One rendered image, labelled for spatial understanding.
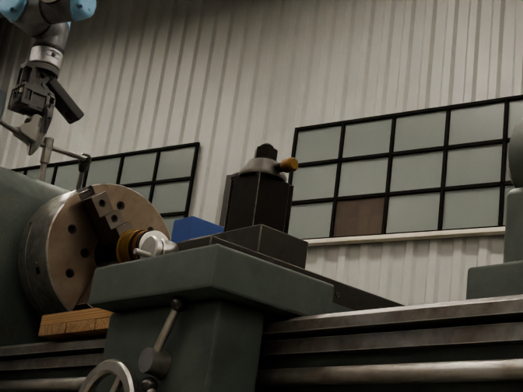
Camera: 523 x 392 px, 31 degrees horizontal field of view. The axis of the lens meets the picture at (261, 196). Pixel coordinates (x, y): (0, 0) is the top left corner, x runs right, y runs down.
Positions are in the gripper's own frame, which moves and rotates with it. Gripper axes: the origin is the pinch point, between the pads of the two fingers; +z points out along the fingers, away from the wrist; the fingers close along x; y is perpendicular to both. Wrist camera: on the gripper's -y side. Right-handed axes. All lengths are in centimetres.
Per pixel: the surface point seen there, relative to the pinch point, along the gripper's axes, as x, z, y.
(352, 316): 112, 48, 4
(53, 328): 38, 45, 6
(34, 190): 7.7, 11.6, 1.3
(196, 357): 93, 54, 14
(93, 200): 27.4, 15.9, -2.5
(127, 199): 23.4, 11.7, -12.7
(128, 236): 34.0, 22.7, -8.4
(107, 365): 78, 55, 18
